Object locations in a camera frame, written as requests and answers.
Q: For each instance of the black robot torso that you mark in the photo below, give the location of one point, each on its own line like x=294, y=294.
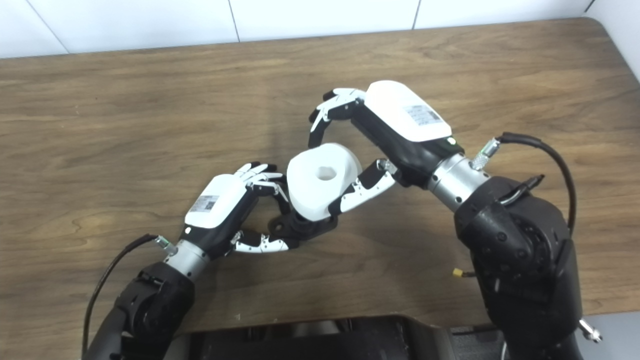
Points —
x=325, y=345

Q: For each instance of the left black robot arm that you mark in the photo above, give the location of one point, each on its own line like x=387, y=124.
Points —
x=150, y=305

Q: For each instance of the black flanged holder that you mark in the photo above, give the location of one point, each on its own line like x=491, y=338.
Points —
x=305, y=229

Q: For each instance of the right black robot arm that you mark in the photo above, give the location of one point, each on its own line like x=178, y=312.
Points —
x=520, y=260

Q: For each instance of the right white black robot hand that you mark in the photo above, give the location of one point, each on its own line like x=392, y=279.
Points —
x=400, y=117

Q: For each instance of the small yellow connector plug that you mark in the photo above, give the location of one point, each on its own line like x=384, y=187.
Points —
x=457, y=273

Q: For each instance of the small silver metal connector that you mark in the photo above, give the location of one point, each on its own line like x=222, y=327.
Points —
x=589, y=331

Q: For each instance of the round white plastic piece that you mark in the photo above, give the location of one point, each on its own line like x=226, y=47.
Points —
x=310, y=192

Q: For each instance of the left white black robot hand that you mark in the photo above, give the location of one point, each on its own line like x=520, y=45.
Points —
x=215, y=205

